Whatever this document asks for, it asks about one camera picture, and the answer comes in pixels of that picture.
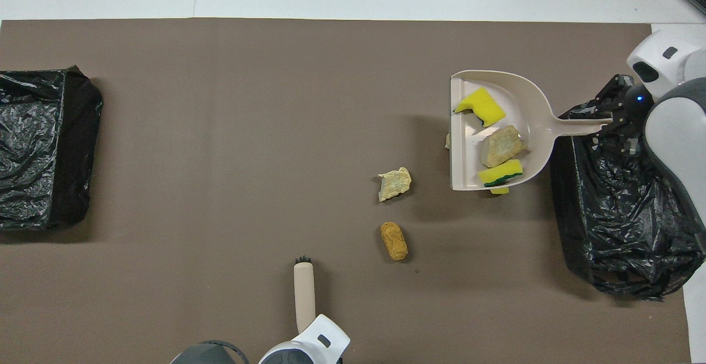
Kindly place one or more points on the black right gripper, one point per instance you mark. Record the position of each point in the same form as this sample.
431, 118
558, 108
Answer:
631, 110

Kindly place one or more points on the beige plastic dustpan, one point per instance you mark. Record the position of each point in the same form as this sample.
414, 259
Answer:
529, 110

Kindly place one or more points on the beige foam chunk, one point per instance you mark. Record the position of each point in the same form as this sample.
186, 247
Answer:
502, 146
447, 142
394, 183

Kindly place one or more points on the notched yellow sponge piece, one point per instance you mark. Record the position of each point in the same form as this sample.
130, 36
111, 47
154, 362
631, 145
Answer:
482, 106

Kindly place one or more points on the orange-brown bread roll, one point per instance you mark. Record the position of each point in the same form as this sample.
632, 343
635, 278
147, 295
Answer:
394, 241

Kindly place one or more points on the beige hand brush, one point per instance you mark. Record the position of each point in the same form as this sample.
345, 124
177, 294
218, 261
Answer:
304, 298

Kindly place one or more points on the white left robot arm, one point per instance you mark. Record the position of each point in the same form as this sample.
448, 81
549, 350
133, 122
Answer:
309, 347

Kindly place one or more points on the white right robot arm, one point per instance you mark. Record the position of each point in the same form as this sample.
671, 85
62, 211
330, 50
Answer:
678, 132

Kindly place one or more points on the black bag lined bin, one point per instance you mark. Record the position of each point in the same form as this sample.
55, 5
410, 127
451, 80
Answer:
618, 231
33, 132

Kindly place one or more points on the brown table mat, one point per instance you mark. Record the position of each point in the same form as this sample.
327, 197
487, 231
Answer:
220, 132

